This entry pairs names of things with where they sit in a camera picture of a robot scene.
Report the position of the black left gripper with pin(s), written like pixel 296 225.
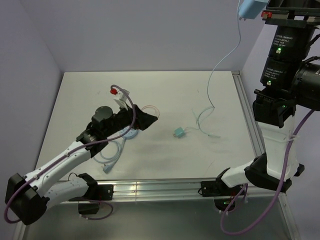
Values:
pixel 137 118

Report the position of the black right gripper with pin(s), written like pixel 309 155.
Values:
pixel 287 10

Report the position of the round blue power strip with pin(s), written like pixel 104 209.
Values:
pixel 128 133

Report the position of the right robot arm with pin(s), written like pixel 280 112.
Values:
pixel 290 78

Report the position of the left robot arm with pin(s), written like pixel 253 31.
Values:
pixel 29 196

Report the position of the teal charger plug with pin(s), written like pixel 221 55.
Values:
pixel 179 132

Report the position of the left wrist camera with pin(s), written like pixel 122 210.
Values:
pixel 120 98

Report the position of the front aluminium rail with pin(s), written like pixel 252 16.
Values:
pixel 140 191

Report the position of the aluminium rail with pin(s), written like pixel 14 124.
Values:
pixel 140 191
pixel 253 131

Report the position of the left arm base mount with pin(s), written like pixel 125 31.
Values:
pixel 89 206

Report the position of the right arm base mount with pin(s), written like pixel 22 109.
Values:
pixel 221 193

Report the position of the right side aluminium rail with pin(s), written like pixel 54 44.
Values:
pixel 253 131

